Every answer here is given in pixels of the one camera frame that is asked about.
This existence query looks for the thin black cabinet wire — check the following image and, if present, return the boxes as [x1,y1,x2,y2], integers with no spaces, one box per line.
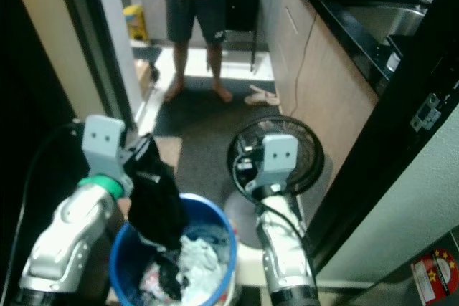
[293,14,321,118]

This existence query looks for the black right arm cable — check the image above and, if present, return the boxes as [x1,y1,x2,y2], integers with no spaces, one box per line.
[235,150,318,278]

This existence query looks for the white crumpled garment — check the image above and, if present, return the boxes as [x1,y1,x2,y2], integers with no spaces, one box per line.
[158,238,223,306]

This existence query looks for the steel kitchen sink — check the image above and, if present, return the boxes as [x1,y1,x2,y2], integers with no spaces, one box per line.
[339,5,428,47]

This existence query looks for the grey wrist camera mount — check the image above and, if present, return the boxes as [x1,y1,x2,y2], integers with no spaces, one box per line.
[246,133,301,195]
[81,114,134,196]

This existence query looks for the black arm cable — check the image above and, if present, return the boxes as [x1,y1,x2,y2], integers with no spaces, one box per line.
[235,150,318,278]
[6,121,85,306]

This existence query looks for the black floor fan white base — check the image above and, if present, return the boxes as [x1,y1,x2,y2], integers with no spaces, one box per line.
[222,114,326,249]

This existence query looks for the blue plastic laundry bucket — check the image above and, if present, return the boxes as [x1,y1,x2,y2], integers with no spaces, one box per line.
[108,192,240,306]

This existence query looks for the beige slippers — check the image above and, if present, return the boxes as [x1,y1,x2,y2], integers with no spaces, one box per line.
[245,83,281,107]

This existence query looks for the red and yellow sticker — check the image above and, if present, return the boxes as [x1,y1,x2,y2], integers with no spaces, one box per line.
[411,247,459,306]

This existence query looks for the black and white printed garment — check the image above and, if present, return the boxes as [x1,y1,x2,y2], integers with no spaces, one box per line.
[138,254,187,304]

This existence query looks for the black chair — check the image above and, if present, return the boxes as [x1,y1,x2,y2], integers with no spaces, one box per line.
[224,0,263,72]

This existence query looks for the brown cardboard box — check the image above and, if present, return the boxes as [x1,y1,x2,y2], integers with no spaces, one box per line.
[134,58,156,97]

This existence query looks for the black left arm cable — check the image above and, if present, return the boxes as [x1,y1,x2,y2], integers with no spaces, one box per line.
[6,121,85,306]

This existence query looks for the metal door hinge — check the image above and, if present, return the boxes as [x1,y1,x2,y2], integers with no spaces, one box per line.
[410,92,443,133]

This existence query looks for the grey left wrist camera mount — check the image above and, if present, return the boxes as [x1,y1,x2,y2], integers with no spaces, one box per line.
[81,114,134,196]

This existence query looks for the small silver can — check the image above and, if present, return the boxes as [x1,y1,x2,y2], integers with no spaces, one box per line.
[385,51,403,75]

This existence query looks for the person in red shirt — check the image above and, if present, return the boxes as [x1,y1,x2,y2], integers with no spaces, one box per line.
[163,0,235,104]

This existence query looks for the beige kitchen cabinet black counter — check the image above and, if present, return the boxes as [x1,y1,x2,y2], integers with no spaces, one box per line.
[260,0,438,199]

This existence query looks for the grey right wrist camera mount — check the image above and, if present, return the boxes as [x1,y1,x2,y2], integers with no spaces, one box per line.
[246,133,301,195]

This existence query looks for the yellow container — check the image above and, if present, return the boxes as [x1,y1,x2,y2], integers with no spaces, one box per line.
[123,4,148,42]

